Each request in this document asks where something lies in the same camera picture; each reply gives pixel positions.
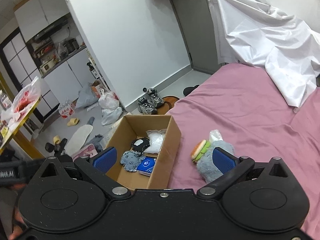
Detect red white tissue pack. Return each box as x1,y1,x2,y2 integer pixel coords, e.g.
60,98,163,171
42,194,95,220
58,100,75,119

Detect yellow edged table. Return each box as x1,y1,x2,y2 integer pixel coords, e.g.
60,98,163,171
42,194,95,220
1,99,43,158

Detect white plastic bag on floor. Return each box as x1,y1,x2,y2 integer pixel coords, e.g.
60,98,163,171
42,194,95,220
101,107,123,126

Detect black slipper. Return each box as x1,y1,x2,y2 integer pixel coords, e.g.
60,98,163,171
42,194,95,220
183,85,199,96

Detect grey sneaker near bed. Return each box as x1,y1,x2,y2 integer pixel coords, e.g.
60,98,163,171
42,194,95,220
137,96,157,115

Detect grey plastic bag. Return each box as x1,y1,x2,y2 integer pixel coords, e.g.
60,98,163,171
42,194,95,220
75,83,98,109

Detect grey-blue fluffy plush toy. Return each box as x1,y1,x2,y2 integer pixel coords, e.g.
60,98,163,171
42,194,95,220
196,140,234,184

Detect pink bed sheet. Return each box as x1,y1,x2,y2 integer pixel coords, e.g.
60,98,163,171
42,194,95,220
168,63,319,239

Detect clear bubble wrap bag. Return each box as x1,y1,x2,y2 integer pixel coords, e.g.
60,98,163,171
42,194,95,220
144,129,167,154

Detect orange floor mat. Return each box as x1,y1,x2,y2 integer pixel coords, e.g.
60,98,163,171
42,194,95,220
157,96,180,115

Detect white stuffing plastic bag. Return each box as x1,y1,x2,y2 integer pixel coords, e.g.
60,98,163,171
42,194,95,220
209,129,223,144

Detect yellow slipper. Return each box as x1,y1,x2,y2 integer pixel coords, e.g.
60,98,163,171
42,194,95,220
67,118,80,127

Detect grey sneaker near wall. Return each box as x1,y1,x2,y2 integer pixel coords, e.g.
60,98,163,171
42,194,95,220
147,88,164,108

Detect blue tissue pack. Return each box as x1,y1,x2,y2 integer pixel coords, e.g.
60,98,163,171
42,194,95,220
137,157,156,177

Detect white red plastic bag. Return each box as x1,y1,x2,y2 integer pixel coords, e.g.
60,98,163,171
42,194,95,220
98,91,119,110

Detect white draped cloth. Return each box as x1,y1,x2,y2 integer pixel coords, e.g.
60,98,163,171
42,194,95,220
208,0,319,108

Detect person's left hand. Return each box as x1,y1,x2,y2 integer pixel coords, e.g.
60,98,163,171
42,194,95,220
8,207,27,240

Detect kitchen shelf with items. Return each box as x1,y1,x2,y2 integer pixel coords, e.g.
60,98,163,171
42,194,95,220
27,13,85,75

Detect black fabric pouch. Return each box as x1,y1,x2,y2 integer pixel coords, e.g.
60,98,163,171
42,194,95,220
131,137,150,153

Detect red white bag on table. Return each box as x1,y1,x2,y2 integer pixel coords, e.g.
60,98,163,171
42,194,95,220
1,76,41,121

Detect hamburger plush toy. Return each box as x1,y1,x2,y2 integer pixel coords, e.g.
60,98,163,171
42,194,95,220
190,140,210,163

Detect brown cardboard box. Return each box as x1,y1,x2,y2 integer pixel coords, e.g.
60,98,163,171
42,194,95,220
106,115,181,190

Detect grey knitted soft toy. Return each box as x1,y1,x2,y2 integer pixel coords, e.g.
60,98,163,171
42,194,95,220
120,151,145,172

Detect white shoe insole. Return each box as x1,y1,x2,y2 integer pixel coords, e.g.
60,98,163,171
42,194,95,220
65,125,93,156

